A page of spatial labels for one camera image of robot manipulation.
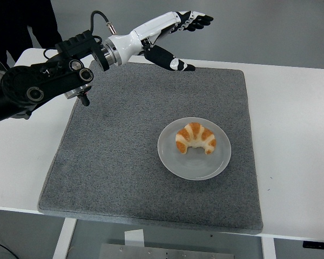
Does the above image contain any black table control panel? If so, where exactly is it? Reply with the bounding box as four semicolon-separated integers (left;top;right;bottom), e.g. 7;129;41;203
302;240;324;249

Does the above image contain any grey square mat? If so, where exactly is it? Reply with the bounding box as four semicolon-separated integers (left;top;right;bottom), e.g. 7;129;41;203
37;60;263;235

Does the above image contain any golden striped croissant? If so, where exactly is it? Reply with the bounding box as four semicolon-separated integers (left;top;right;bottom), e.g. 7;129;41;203
175;122;217;155

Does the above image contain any grey round plate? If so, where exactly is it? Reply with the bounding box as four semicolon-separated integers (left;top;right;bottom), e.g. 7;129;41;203
157;117;232;181

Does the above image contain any narrow white table leg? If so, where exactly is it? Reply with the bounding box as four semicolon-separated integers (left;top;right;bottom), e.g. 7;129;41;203
260;236;276;259

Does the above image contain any thin black floor cable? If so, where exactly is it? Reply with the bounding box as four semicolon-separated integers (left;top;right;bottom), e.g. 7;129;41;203
0;238;16;259

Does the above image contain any wide white table leg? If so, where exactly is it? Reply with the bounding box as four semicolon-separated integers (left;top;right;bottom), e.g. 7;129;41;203
52;217;78;259

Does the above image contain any grey metal plate with screws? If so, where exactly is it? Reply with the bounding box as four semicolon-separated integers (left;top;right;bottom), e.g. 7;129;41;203
99;243;235;259

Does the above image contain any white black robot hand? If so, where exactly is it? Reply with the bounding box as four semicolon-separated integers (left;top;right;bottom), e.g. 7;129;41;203
107;10;214;72

